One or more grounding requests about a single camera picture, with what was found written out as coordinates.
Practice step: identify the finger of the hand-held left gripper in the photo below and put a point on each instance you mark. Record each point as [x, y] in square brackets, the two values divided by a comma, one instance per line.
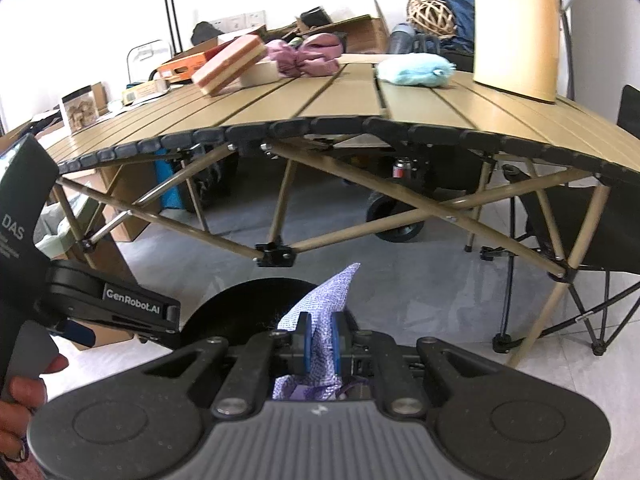
[140, 332]
[75, 334]

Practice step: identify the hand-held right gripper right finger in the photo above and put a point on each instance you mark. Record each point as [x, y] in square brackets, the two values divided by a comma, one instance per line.
[336, 347]

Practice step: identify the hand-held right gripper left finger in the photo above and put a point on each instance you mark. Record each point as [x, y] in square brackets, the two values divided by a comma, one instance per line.
[304, 347]

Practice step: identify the purple cloth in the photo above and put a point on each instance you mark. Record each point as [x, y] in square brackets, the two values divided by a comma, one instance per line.
[330, 290]

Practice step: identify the black round bin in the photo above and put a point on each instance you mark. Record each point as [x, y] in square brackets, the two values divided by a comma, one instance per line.
[235, 305]

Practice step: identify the pink sponge block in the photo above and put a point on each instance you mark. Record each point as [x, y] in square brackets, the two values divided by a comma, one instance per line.
[227, 62]

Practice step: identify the white round foam block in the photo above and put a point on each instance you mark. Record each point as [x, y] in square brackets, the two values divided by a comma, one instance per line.
[260, 75]

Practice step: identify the person's left hand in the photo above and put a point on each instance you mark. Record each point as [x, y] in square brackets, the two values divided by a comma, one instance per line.
[27, 392]

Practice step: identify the cardboard box with green liner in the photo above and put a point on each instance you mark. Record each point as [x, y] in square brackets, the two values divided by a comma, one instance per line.
[112, 260]

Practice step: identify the large cardboard box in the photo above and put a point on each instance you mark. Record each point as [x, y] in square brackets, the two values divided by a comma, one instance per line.
[135, 200]

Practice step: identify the clear jar of brown cubes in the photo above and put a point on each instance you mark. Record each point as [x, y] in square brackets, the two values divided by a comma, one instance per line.
[80, 110]

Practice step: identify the blue storage box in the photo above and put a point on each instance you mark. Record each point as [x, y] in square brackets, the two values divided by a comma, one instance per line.
[171, 190]

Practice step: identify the yellow medicine box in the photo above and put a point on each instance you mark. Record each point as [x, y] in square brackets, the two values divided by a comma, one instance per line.
[145, 91]

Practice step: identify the red can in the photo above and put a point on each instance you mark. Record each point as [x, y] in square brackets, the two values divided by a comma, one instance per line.
[402, 167]

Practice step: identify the orange cardboard box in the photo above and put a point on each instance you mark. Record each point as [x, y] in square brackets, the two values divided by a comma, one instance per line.
[182, 65]

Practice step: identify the tan slatted folding table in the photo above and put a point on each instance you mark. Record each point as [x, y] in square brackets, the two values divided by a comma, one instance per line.
[350, 100]

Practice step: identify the black cloth bag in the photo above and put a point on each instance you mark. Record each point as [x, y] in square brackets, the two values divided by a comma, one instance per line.
[202, 33]

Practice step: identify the light blue plush toy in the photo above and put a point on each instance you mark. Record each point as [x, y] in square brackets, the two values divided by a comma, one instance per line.
[415, 71]

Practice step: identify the pink satin cloth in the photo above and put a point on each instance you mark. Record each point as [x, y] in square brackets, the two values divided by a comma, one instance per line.
[305, 57]

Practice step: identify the black folding chair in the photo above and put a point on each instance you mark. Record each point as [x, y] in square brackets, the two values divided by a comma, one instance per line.
[615, 240]

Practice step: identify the open brown cardboard box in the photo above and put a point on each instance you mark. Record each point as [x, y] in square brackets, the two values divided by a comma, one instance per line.
[365, 35]

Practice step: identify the blue grey water bottle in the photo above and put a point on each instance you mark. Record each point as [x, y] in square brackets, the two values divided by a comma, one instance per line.
[401, 39]

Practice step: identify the rattan ball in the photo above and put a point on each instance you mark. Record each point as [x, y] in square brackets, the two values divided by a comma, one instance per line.
[430, 15]

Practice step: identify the yellow thermos jug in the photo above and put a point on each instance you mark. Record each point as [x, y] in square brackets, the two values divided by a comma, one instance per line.
[515, 35]

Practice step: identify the dark blue bag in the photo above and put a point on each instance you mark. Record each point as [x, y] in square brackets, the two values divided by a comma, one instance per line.
[462, 10]

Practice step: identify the silver folding metal frame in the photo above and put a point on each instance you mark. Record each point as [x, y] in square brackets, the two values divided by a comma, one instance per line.
[131, 60]

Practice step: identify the white wall socket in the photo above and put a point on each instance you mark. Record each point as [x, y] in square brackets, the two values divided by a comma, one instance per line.
[255, 18]
[219, 24]
[236, 21]

